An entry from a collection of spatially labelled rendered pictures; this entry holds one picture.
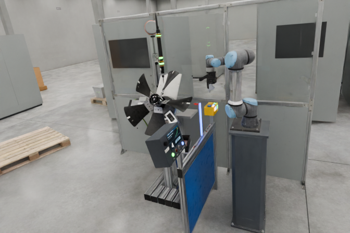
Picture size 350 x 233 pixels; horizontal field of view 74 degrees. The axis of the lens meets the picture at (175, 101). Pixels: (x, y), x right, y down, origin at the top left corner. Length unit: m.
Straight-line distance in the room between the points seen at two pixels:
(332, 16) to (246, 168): 3.02
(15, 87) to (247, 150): 6.48
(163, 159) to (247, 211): 1.21
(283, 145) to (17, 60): 6.67
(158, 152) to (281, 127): 1.73
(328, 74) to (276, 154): 2.04
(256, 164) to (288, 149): 0.91
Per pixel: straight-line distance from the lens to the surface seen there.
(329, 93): 4.65
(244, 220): 2.49
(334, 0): 4.45
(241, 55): 1.75
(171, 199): 2.73
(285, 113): 2.75
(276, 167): 3.07
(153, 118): 2.19
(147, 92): 2.37
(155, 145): 1.40
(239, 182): 2.22
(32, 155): 4.45
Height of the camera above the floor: 1.87
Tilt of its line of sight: 18 degrees down
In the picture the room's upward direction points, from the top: 6 degrees counter-clockwise
